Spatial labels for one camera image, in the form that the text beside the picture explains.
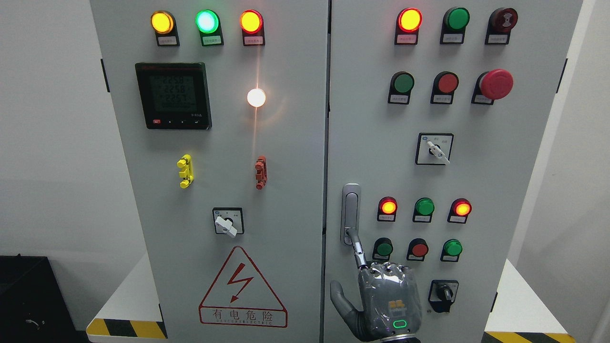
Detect red emergency stop button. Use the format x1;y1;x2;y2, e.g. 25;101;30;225
471;68;514;106

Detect red push button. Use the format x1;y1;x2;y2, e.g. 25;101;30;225
406;238;429;262
430;71;459;105

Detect white lit indicator lamp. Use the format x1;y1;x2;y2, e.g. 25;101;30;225
246;88;266;108

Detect grey cabinet door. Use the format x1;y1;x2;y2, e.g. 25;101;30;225
90;0;329;343
323;0;582;343

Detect green push button lower right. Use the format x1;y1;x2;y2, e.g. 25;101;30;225
440;239;464;262

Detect green push button upper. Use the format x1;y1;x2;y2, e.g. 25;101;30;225
387;71;415;105

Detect yellow indicator light top left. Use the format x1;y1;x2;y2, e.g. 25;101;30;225
150;10;180;46

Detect red lit indicator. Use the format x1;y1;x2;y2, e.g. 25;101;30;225
394;7;423;45
447;198;472;224
377;197;398;222

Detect black box lower left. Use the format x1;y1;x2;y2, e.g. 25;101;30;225
0;254;76;343

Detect red electric hazard warning sign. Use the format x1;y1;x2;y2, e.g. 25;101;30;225
199;246;288;328

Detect white selector switch right door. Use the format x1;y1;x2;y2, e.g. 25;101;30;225
416;132;455;165

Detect red-rimmed indicator light left door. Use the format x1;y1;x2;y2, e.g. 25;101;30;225
240;9;265;46

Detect red push button upper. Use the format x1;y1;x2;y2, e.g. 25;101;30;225
430;71;459;105

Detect red lit indicator middle left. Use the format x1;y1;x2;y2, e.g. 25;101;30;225
377;197;398;222

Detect yellow terminal connector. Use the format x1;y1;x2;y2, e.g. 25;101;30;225
176;154;194;189

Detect white platform with hazard stripes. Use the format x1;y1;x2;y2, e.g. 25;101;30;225
86;254;170;343

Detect red lit indicator middle right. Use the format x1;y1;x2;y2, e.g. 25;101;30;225
447;198;472;224

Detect white selector switch door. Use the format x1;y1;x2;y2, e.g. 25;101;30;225
212;208;244;237
416;132;455;165

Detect white selector switch left door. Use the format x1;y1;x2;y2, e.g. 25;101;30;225
212;208;244;237

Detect green indicator middle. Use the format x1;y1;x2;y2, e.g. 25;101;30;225
412;197;435;223

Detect red lit indicator top right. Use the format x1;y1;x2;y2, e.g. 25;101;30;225
394;7;423;45

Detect red terminal connector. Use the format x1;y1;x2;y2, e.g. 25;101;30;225
254;155;268;190

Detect grey left cabinet door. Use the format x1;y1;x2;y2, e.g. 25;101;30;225
90;0;329;343

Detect green lit indicator light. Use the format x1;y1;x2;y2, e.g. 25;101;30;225
195;9;224;46

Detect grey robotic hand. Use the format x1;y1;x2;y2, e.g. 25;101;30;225
330;229;421;342

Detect dark red buzzer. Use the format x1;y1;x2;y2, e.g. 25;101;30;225
485;7;518;45

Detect silver door handle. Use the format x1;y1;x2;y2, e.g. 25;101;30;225
340;183;361;246

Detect red push button lower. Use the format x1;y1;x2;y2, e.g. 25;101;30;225
406;238;429;262

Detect black digital power meter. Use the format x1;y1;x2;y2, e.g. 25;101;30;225
135;62;212;130

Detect black selector switch bottom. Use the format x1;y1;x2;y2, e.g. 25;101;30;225
428;280;459;313

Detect green indicator top right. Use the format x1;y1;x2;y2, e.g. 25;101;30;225
440;7;470;45

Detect grey right cabinet door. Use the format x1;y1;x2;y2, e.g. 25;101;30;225
323;0;582;343

